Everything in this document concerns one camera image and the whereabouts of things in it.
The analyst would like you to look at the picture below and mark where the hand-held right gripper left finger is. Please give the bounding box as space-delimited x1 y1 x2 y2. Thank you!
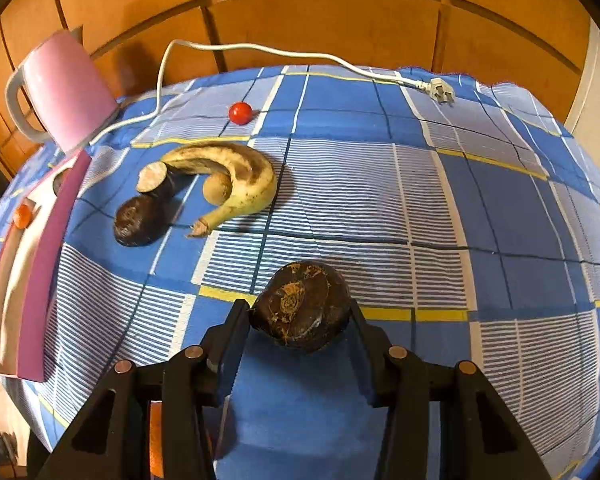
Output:
37 299 253 480

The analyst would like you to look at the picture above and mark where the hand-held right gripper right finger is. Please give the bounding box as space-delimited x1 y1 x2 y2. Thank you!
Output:
347 300 553 480

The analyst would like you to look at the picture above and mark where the dark brown round avocado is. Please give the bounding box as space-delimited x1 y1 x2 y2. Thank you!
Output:
250 260 352 353

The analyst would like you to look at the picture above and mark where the dark oval avocado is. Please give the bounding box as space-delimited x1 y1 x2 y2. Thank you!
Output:
113 195 173 247

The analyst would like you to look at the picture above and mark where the small tan round fruit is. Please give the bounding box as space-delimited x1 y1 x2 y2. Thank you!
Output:
202 172 232 206

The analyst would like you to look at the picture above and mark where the spotted yellow banana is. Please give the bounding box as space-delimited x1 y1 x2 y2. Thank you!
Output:
161 141 278 238

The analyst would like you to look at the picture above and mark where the pink rectangular tray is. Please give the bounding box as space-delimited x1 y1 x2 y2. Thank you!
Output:
0 150 93 383

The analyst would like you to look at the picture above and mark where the red cherry tomato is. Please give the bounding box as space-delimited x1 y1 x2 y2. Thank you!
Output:
228 102 253 126

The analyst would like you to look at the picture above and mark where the blue checked tablecloth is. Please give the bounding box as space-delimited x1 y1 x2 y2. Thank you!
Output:
0 64 600 480

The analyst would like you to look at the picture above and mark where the pink electric kettle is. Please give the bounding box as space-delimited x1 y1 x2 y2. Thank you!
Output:
5 27 123 156

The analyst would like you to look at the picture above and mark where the wooden panelled cabinet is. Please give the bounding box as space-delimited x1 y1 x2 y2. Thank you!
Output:
0 0 598 181

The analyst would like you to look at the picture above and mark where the white power cord with plug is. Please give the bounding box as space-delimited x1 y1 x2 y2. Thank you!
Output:
87 39 456 148

